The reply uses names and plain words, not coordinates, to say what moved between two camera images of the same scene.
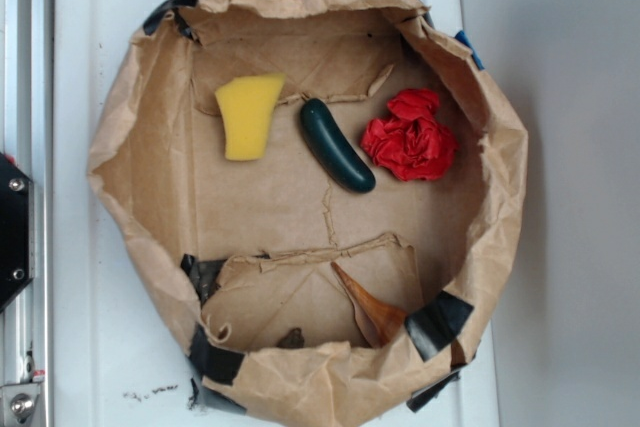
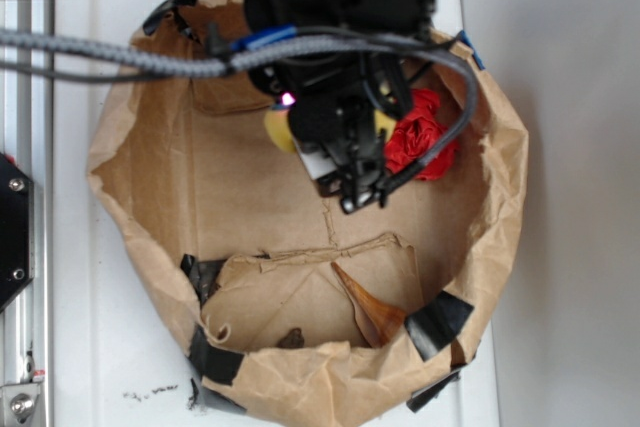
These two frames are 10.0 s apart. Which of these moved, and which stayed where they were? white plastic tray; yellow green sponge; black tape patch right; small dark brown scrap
Moved: yellow green sponge
Stayed: black tape patch right; small dark brown scrap; white plastic tray
